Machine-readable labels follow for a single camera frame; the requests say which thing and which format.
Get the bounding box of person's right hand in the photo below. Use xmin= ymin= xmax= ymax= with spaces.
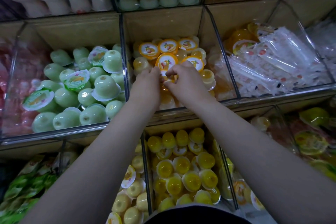
xmin=164 ymin=61 xmax=217 ymax=111

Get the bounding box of pile of pale yellow jelly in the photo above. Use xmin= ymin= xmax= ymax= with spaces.
xmin=105 ymin=142 xmax=150 ymax=224

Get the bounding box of pile of white jelly sticks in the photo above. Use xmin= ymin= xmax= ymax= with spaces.
xmin=310 ymin=19 xmax=336 ymax=80

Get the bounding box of pile of pink jelly sticks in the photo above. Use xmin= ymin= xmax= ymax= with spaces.
xmin=0 ymin=43 xmax=32 ymax=138

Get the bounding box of person's left hand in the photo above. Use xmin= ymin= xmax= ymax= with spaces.
xmin=128 ymin=66 xmax=162 ymax=116

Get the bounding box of black shirt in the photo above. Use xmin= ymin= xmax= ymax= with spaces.
xmin=144 ymin=204 xmax=253 ymax=224

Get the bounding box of pile of clear packets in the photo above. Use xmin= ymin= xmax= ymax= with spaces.
xmin=215 ymin=22 xmax=331 ymax=98

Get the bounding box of pile of orange-lid jelly cups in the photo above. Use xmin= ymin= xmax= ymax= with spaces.
xmin=131 ymin=36 xmax=217 ymax=111

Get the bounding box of person's right forearm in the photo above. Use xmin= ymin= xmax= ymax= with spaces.
xmin=197 ymin=98 xmax=336 ymax=224

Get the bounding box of single orange-lid jelly cup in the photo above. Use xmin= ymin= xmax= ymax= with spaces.
xmin=156 ymin=53 xmax=179 ymax=75

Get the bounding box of pile of yellow jelly cups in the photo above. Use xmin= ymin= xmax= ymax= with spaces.
xmin=147 ymin=127 xmax=221 ymax=212

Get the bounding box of person's left forearm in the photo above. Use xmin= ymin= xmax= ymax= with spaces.
xmin=21 ymin=105 xmax=158 ymax=224

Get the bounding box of green juice pouches pile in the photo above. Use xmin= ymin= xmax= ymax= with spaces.
xmin=0 ymin=153 xmax=77 ymax=224

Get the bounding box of pile of pastel jelly cups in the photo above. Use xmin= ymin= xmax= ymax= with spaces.
xmin=212 ymin=116 xmax=287 ymax=211

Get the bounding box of pile of green jelly cups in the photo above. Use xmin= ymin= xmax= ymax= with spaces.
xmin=23 ymin=43 xmax=127 ymax=134

